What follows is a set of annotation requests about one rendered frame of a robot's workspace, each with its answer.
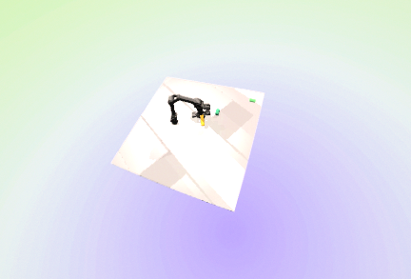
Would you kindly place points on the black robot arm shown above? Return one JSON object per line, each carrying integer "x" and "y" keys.
{"x": 196, "y": 102}

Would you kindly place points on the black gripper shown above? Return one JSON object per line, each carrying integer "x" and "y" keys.
{"x": 202, "y": 112}

